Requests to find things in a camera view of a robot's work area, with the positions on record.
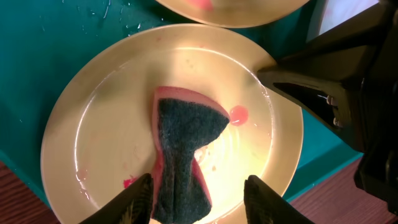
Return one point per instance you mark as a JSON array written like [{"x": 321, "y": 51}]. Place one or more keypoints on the yellow plate front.
[{"x": 99, "y": 132}]

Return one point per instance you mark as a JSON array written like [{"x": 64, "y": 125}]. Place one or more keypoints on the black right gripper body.
[{"x": 365, "y": 105}]

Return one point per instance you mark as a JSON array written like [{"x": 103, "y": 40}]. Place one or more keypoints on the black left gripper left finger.
[{"x": 132, "y": 206}]

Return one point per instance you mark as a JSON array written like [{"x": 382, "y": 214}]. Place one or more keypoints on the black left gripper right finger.
[{"x": 265, "y": 206}]

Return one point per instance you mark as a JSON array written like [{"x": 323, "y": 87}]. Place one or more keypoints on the pink green scrub sponge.
[{"x": 183, "y": 121}]

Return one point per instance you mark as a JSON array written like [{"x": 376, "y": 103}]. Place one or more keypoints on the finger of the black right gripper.
[{"x": 328, "y": 86}]

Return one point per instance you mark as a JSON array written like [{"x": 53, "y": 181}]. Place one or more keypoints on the yellow plate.
[
  {"x": 99, "y": 132},
  {"x": 233, "y": 13}
]

